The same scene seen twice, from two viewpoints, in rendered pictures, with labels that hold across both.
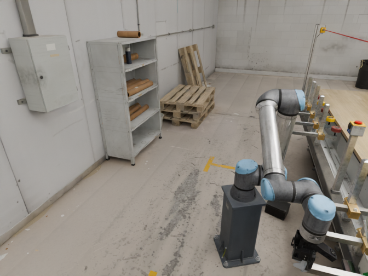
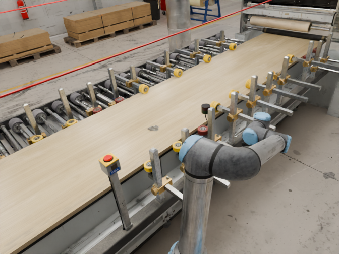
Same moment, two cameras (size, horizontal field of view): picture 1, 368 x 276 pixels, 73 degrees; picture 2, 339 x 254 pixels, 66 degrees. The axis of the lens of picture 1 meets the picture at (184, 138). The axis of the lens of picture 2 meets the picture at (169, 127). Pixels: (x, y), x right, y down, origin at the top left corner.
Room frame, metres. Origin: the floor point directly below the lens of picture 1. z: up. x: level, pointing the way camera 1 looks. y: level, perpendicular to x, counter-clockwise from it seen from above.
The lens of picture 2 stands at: (1.99, -0.31, 2.01)
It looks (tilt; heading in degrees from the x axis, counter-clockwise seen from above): 35 degrees down; 212
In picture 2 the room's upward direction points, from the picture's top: 6 degrees counter-clockwise
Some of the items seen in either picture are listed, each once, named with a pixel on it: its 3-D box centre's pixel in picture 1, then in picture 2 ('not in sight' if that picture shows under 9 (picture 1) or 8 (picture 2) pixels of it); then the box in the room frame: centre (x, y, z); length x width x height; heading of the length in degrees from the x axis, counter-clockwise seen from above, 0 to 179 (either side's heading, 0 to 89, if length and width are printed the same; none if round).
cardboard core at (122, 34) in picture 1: (128, 34); not in sight; (3.40, 0.69, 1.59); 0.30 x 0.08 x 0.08; 70
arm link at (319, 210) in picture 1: (318, 214); (261, 123); (0.70, -0.50, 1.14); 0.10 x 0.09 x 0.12; 172
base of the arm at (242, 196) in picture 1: (243, 188); not in sight; (1.47, -0.44, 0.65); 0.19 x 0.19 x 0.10
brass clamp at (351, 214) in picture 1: (351, 207); (161, 186); (1.10, -0.97, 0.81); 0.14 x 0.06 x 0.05; 163
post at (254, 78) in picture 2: not in sight; (251, 104); (0.17, -0.68, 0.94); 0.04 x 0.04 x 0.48; 73
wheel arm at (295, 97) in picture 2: not in sight; (276, 90); (-0.10, -0.55, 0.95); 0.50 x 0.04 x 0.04; 73
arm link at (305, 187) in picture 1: (306, 193); (255, 133); (0.81, -0.51, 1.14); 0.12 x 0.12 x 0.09; 82
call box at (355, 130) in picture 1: (356, 128); (110, 165); (1.37, -1.05, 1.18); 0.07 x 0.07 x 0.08; 73
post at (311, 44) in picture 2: not in sight; (306, 65); (-0.79, -0.39, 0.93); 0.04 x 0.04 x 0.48; 73
